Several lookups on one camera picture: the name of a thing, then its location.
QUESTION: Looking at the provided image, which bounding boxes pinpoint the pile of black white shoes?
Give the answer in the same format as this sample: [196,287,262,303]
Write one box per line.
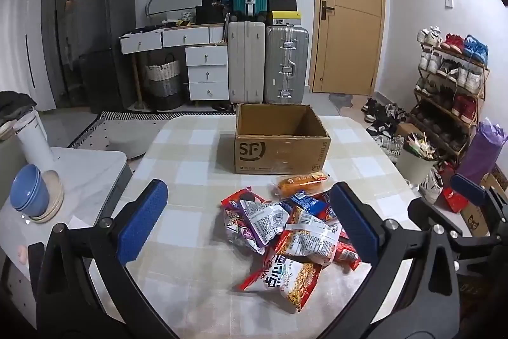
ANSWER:
[360,97,409,165]

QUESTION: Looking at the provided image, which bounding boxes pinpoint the grey round pouf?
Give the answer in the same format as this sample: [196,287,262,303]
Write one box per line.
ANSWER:
[107,120,159,159]

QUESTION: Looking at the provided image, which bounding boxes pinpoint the dark grey refrigerator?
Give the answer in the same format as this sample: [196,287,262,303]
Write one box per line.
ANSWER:
[73,0,137,113]

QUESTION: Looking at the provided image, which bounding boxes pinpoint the small red snack packet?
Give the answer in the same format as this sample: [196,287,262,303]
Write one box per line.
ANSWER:
[333,238,362,271]

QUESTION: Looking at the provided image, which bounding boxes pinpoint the beige trash bin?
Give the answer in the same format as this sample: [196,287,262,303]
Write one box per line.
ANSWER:
[396,132,439,185]

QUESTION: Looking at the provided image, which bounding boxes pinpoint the dark glass cabinet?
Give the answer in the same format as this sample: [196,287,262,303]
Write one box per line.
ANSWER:
[42,0,86,111]

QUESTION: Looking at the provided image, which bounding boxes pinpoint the dark cloth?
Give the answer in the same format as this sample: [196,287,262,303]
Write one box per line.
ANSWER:
[0,91,38,121]

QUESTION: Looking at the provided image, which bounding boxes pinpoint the purple silver snack packet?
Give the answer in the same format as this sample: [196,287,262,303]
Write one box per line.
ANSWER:
[224,200,290,254]

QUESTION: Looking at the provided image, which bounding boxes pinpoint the yellow shoebox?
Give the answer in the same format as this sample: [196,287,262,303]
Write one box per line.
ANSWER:
[270,10,302,26]

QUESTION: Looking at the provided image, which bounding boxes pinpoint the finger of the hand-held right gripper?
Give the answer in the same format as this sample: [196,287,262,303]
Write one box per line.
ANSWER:
[408,197,463,238]
[450,173,508,218]

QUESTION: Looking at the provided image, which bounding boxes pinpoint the wooden door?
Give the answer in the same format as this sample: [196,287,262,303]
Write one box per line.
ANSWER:
[312,0,385,95]

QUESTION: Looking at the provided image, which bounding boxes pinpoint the white side table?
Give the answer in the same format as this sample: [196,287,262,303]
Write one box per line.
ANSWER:
[0,146,133,324]

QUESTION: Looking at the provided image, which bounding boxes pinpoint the orange bread packet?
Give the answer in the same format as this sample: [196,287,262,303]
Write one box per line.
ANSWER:
[272,171,331,200]

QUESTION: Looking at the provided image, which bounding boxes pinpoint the stack of blue bowls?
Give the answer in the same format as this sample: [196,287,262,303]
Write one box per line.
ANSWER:
[10,164,50,218]

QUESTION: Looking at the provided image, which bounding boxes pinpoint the plain black shoebox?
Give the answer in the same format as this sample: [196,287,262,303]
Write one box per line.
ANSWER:
[268,0,297,12]

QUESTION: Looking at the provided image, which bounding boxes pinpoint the grey doormat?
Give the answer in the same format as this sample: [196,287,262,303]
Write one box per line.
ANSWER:
[329,93,355,109]

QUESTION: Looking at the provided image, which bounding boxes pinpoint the beige suitcase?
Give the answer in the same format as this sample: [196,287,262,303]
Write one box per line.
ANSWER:
[227,20,266,104]

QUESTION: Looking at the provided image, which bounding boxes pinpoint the oval mirror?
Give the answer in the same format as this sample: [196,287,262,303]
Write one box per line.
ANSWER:
[145,0,203,26]

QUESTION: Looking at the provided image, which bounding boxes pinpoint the patterned rug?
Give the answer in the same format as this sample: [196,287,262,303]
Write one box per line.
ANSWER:
[65,111,239,149]

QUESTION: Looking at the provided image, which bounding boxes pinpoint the rows of assorted sneakers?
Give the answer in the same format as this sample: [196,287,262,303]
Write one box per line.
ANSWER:
[415,25,490,149]

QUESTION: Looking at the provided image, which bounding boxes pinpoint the cat print cardboard box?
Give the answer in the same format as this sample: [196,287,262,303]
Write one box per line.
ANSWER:
[462,200,497,238]

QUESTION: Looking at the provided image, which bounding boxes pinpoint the white drawer dresser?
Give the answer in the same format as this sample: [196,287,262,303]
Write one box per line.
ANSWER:
[119,23,231,111]

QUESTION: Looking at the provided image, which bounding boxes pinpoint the black storage box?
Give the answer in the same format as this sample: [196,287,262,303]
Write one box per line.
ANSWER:
[195,5,231,25]

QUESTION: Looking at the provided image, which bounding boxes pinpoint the white kettle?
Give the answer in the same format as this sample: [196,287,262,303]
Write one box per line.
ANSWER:
[14,111,54,171]

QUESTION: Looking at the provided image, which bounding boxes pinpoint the stack of beige plates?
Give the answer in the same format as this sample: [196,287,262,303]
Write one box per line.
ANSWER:
[30,169,65,224]

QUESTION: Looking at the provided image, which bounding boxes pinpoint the red box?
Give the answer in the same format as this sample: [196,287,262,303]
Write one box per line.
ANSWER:
[440,186,471,213]

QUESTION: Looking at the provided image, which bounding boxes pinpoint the white sneaker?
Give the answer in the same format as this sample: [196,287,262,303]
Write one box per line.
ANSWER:
[418,166,445,205]

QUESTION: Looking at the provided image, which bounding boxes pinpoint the brown cardboard box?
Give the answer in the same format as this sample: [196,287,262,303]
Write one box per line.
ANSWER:
[233,103,332,175]

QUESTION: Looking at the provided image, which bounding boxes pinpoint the woven laundry basket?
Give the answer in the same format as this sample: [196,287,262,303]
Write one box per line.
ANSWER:
[144,53,184,110]

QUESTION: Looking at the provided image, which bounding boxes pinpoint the purple bag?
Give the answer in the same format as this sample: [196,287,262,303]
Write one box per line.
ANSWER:
[458,117,508,185]

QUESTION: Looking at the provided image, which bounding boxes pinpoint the wooden shoe rack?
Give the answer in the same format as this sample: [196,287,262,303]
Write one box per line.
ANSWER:
[409,41,491,165]

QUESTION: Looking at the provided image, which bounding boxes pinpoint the white wardrobe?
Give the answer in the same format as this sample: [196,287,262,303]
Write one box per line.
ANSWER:
[8,0,56,113]

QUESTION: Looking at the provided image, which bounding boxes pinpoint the small plain cardboard box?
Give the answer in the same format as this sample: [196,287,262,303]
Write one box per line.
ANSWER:
[395,122,422,137]

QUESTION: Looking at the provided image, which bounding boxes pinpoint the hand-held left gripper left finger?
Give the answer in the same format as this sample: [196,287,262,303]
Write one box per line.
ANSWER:
[36,179,179,339]

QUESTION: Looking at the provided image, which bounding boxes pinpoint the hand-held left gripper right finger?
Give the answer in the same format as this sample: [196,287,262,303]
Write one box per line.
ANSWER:
[329,182,469,339]

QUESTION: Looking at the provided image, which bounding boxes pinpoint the silver suitcase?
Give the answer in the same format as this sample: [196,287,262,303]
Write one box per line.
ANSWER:
[264,25,309,104]

